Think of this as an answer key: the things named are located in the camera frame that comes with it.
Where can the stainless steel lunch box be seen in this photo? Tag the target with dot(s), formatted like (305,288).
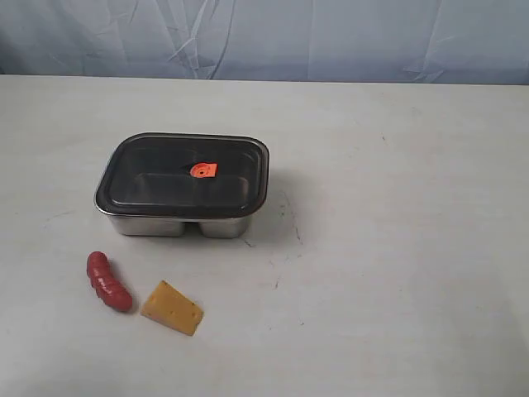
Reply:
(165,227)

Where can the yellow toy cheese wedge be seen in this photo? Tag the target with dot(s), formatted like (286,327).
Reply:
(169,307)

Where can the red toy sausage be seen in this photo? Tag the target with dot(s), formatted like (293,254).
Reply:
(106,285)

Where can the dark transparent lid orange seal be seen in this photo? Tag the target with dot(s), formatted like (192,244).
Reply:
(165,173)

